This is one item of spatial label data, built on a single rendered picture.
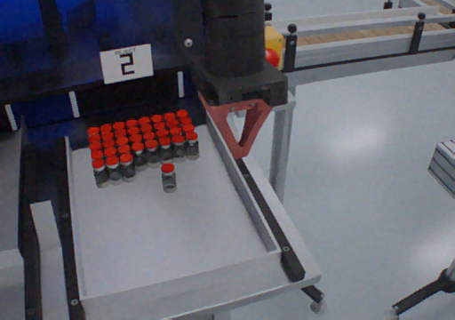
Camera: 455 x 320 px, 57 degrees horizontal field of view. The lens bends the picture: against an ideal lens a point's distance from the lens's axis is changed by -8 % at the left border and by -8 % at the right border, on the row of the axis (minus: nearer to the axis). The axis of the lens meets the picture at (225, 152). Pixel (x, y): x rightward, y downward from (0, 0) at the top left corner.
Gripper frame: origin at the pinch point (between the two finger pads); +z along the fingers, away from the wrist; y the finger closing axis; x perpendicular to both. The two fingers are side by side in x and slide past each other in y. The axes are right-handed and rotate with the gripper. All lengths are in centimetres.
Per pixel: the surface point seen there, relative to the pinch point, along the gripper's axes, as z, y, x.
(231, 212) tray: 18.2, 12.6, -2.4
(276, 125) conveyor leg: 30, 56, -29
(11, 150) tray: 14, 39, 31
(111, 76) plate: 2.1, 35.6, 10.4
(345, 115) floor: 86, 151, -112
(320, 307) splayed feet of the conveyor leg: 101, 50, -44
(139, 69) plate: 1.9, 35.5, 5.4
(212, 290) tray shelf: 20.3, 0.7, 4.3
